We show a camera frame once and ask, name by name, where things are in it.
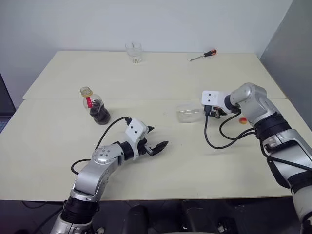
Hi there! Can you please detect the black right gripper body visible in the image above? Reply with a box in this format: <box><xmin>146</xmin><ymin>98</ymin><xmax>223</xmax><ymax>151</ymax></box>
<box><xmin>204</xmin><ymin>104</ymin><xmax>227</xmax><ymax>120</ymax></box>

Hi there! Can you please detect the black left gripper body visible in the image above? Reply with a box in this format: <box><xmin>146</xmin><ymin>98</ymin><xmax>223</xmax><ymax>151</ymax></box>
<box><xmin>136</xmin><ymin>126</ymin><xmax>153</xmax><ymax>158</ymax></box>

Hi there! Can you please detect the clear plastic container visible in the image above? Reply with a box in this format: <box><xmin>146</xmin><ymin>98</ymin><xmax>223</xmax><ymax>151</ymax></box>
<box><xmin>175</xmin><ymin>102</ymin><xmax>204</xmax><ymax>123</ymax></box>

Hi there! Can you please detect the plastic bottle with dark liquid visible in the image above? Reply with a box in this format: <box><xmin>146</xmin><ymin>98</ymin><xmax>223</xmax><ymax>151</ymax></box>
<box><xmin>79</xmin><ymin>86</ymin><xmax>112</xmax><ymax>126</ymax></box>

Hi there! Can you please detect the dark rounded shape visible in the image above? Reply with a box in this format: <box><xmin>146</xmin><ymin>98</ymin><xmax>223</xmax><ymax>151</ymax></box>
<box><xmin>121</xmin><ymin>204</ymin><xmax>150</xmax><ymax>234</ymax></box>

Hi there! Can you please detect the clear glass tumbler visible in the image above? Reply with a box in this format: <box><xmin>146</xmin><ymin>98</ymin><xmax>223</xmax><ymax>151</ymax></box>
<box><xmin>125</xmin><ymin>42</ymin><xmax>143</xmax><ymax>64</ymax></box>

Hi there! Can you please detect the grey partition panel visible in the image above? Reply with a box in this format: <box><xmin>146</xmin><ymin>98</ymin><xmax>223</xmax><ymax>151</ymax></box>
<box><xmin>259</xmin><ymin>0</ymin><xmax>312</xmax><ymax>115</ymax></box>

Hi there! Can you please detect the dark screen device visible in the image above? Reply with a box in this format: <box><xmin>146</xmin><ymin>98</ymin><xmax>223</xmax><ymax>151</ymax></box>
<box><xmin>0</xmin><ymin>73</ymin><xmax>17</xmax><ymax>134</ymax></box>

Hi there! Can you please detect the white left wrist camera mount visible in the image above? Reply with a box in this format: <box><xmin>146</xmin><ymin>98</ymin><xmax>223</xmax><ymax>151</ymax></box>
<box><xmin>125</xmin><ymin>118</ymin><xmax>149</xmax><ymax>161</ymax></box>

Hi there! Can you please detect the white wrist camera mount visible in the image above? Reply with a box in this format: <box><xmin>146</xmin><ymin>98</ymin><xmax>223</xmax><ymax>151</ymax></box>
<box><xmin>201</xmin><ymin>90</ymin><xmax>231</xmax><ymax>115</ymax></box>
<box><xmin>125</xmin><ymin>118</ymin><xmax>149</xmax><ymax>161</ymax></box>

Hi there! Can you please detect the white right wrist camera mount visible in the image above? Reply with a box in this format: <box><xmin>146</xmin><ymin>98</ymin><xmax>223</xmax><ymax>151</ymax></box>
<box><xmin>201</xmin><ymin>90</ymin><xmax>231</xmax><ymax>115</ymax></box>

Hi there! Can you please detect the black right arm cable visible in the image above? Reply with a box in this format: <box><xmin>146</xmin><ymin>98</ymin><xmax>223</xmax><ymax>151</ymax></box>
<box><xmin>204</xmin><ymin>111</ymin><xmax>258</xmax><ymax>149</ymax></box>

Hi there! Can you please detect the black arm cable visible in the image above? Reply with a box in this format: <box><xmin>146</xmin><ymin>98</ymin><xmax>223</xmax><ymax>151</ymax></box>
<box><xmin>204</xmin><ymin>111</ymin><xmax>258</xmax><ymax>149</ymax></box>
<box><xmin>71</xmin><ymin>117</ymin><xmax>130</xmax><ymax>175</ymax></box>

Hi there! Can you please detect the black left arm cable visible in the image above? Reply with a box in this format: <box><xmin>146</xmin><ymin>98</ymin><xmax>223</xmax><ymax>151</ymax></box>
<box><xmin>71</xmin><ymin>117</ymin><xmax>130</xmax><ymax>175</ymax></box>

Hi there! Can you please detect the orange black handled screwdriver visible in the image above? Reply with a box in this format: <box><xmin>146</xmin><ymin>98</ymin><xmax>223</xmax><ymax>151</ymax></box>
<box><xmin>190</xmin><ymin>49</ymin><xmax>217</xmax><ymax>61</ymax></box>

